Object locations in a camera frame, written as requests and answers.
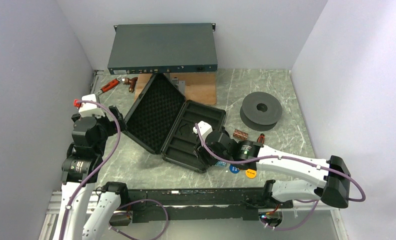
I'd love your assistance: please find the brown wooden-handled brass tool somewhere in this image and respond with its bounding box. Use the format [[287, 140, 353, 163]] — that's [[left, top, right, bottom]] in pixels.
[[122, 77, 138, 93]]

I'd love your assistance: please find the orange small blind button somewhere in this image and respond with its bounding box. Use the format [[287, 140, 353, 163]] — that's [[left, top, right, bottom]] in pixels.
[[245, 169, 257, 179]]

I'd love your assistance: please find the black foam-lined poker case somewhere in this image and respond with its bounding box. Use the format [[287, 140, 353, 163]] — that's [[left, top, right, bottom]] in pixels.
[[123, 73, 226, 173]]

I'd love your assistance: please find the grey rack network switch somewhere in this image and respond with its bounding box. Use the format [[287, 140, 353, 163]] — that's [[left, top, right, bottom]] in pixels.
[[107, 23, 218, 75]]

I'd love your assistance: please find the black filament spool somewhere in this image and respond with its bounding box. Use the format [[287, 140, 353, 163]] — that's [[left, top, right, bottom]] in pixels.
[[239, 91, 283, 132]]

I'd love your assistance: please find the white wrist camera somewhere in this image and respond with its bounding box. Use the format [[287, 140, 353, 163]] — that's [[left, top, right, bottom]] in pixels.
[[74, 94, 105, 118], [193, 121, 213, 138]]

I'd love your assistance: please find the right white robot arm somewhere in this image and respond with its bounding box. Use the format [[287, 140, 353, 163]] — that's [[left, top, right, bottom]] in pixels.
[[193, 127, 351, 209]]

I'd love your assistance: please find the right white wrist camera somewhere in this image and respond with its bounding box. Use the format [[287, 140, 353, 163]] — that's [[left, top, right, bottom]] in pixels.
[[193, 121, 213, 138]]

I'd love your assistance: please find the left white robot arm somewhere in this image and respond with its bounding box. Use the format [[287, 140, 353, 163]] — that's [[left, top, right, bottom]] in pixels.
[[53, 105, 130, 240]]

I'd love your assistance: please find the light blue poker chip stack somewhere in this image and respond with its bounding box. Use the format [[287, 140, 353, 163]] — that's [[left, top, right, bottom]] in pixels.
[[214, 161, 227, 167]]

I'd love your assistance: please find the wooden board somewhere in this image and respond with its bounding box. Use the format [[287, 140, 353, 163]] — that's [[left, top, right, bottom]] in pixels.
[[134, 72, 217, 107]]

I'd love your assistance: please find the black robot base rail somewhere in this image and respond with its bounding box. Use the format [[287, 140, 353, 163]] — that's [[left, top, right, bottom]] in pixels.
[[112, 187, 293, 226]]

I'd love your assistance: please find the brown poker chip stack upper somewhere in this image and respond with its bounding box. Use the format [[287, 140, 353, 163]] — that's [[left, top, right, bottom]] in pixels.
[[233, 129, 248, 141]]

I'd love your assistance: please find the blue dealer button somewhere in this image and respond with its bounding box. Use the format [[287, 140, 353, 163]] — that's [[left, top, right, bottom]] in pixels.
[[229, 164, 240, 174]]

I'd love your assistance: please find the grey metal bracket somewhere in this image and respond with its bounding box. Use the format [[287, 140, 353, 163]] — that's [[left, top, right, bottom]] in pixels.
[[171, 77, 186, 95]]

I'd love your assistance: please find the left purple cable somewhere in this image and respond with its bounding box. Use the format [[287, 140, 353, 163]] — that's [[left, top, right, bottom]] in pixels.
[[58, 99, 169, 240]]

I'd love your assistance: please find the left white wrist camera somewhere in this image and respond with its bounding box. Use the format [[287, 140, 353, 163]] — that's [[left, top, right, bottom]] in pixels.
[[74, 94, 105, 118]]

